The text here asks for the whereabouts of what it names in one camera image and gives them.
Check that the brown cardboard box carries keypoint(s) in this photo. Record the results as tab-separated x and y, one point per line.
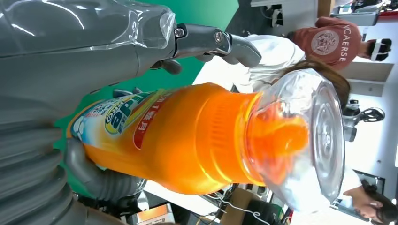
239	205

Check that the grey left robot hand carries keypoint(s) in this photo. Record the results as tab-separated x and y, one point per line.
77	52

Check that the person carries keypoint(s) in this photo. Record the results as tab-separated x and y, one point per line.
329	43
373	205
273	52

